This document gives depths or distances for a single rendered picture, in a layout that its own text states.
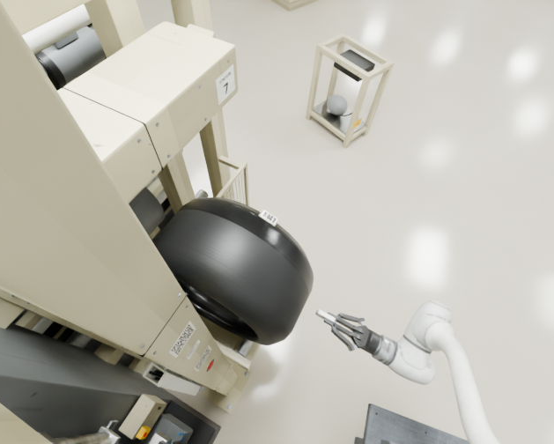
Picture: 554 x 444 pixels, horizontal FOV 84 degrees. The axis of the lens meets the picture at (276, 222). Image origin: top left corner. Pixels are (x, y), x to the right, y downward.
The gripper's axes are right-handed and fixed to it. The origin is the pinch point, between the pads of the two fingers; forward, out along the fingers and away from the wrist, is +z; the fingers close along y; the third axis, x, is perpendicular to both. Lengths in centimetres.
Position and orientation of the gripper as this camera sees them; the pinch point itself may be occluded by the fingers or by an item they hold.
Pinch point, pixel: (325, 316)
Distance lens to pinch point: 118.0
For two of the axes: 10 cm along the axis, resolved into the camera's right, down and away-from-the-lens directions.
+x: -1.7, 4.8, 8.6
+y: -4.5, 7.4, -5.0
